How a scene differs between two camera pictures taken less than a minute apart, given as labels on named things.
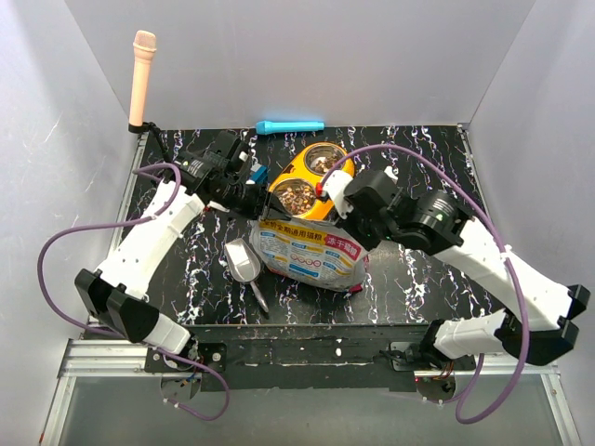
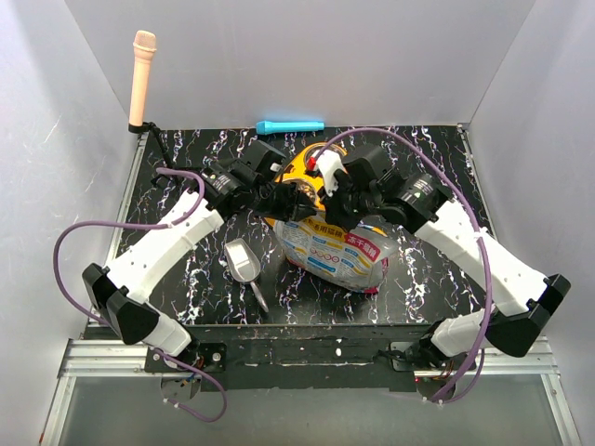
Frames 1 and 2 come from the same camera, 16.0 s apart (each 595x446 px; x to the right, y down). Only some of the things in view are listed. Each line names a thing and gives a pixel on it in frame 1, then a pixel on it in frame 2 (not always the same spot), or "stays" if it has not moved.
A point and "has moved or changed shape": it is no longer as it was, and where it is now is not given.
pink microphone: [144, 48] stays
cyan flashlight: [268, 126] stays
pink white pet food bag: [310, 253] has moved or changed shape
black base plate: [303, 358] stays
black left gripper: [257, 209] → [292, 198]
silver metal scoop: [244, 265] stays
